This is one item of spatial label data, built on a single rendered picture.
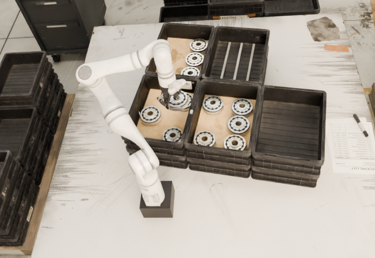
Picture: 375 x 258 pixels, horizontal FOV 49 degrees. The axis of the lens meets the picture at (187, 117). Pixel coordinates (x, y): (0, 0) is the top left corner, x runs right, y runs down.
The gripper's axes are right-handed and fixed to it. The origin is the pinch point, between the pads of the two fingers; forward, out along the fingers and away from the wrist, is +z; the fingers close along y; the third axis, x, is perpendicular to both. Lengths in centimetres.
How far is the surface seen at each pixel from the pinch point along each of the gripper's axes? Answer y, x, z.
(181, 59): -33.3, -30.7, 14.8
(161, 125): 4.7, -5.5, 16.4
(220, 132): -11.2, 18.8, 16.5
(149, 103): -0.8, -20.9, 16.0
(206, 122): -11.1, 10.1, 16.3
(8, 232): 91, -49, 65
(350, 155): -48, 68, 29
